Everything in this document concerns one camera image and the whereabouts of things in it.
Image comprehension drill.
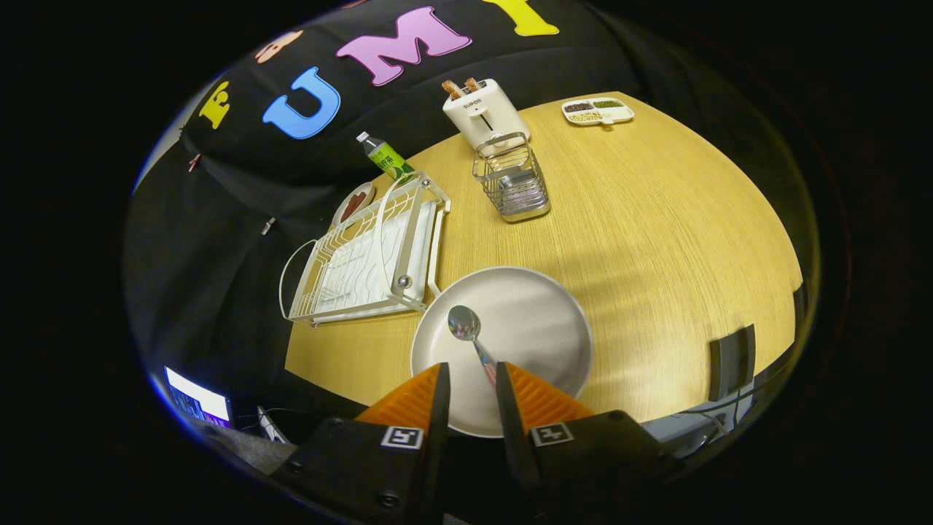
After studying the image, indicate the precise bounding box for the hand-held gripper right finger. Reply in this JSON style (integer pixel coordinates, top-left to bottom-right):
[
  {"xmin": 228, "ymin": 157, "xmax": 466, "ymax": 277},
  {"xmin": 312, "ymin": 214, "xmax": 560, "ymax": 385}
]
[{"xmin": 496, "ymin": 361, "xmax": 679, "ymax": 523}]

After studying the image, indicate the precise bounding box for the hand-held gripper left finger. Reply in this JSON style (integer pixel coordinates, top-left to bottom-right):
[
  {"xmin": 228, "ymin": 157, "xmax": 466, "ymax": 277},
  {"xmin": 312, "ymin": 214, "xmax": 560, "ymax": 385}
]
[{"xmin": 270, "ymin": 362, "xmax": 451, "ymax": 525}]

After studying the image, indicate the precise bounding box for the white round plate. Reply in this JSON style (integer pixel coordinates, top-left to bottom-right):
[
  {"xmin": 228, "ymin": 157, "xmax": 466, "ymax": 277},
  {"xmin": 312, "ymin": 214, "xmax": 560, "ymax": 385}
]
[{"xmin": 410, "ymin": 265, "xmax": 596, "ymax": 439}]

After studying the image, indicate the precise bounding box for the metal spoon with pink handle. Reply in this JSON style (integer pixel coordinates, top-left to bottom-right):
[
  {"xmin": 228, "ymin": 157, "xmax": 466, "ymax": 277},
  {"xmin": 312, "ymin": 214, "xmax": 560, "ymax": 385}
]
[{"xmin": 447, "ymin": 304, "xmax": 499, "ymax": 388}]

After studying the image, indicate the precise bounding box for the white wire dish rack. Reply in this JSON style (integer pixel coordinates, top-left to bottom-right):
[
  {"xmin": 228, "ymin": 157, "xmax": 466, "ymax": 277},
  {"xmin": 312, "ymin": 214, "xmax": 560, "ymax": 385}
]
[{"xmin": 279, "ymin": 171, "xmax": 453, "ymax": 327}]

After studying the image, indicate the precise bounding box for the metal wire basket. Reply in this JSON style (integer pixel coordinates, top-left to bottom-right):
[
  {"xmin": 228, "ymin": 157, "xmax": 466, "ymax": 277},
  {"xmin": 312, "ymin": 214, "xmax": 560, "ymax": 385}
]
[{"xmin": 472, "ymin": 132, "xmax": 553, "ymax": 224}]

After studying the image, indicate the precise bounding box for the small plate with brown food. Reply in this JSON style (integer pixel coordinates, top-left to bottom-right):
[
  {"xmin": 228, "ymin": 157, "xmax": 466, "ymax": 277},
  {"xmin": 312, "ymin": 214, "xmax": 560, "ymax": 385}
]
[{"xmin": 332, "ymin": 182, "xmax": 378, "ymax": 228}]

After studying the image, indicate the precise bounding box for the lit monitor screen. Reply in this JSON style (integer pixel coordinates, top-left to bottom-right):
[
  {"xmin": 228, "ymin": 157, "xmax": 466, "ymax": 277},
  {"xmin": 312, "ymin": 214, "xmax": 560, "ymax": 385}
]
[{"xmin": 164, "ymin": 366, "xmax": 233, "ymax": 429}]

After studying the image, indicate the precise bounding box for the green label plastic bottle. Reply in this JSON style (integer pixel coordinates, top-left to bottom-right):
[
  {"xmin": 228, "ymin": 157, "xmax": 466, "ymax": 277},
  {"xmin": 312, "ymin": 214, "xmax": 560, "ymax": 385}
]
[{"xmin": 356, "ymin": 131, "xmax": 417, "ymax": 182}]

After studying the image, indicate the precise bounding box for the white toaster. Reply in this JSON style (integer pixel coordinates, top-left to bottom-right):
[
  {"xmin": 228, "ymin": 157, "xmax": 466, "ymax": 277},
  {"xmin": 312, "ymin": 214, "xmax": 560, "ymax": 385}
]
[{"xmin": 442, "ymin": 78, "xmax": 532, "ymax": 151}]

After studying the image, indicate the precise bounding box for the white divided tray with beans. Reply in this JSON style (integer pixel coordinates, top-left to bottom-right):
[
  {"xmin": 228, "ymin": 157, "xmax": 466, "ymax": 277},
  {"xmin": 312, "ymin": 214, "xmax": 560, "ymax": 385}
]
[{"xmin": 561, "ymin": 97, "xmax": 636, "ymax": 128}]

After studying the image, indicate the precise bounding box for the black cable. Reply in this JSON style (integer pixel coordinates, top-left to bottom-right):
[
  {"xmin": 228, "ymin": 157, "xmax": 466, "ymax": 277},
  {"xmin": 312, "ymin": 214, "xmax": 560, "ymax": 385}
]
[{"xmin": 674, "ymin": 392, "xmax": 760, "ymax": 418}]

